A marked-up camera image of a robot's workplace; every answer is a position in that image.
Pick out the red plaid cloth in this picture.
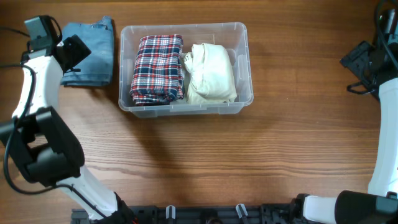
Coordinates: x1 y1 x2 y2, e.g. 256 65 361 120
129 34 184 106

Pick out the white printed t-shirt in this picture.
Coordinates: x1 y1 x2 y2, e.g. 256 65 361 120
174 53 190 105

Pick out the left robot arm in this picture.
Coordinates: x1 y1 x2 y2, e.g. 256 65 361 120
1 16 139 223

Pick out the blue denim cloth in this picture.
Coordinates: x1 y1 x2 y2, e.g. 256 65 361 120
60 16 114 86

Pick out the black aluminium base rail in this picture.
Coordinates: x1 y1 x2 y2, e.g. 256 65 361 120
70 202 299 224

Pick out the cream cloth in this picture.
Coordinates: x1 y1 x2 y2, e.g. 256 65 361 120
182 43 237 105

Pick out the clear plastic storage bin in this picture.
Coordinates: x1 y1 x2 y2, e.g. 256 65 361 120
118 22 254 118

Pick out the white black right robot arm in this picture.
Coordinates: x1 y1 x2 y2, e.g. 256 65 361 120
288 8 397 223

